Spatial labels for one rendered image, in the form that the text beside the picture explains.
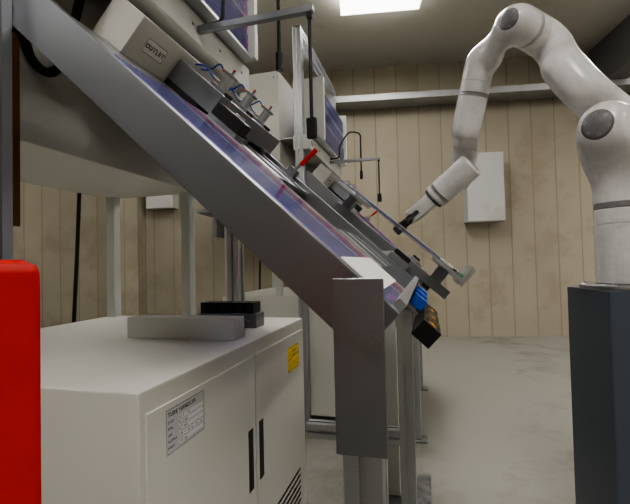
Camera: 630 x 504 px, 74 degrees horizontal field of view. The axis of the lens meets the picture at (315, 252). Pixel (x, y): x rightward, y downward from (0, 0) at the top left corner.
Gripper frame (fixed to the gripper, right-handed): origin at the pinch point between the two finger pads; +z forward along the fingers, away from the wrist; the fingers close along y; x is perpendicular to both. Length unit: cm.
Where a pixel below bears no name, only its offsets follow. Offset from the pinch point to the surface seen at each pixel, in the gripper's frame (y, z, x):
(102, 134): 79, 13, -54
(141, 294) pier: -156, 304, -136
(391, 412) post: 25, 36, 45
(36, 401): 136, -23, 2
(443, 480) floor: 13, 45, 77
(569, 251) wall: -322, -17, 112
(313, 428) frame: 52, 42, 29
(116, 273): 57, 62, -46
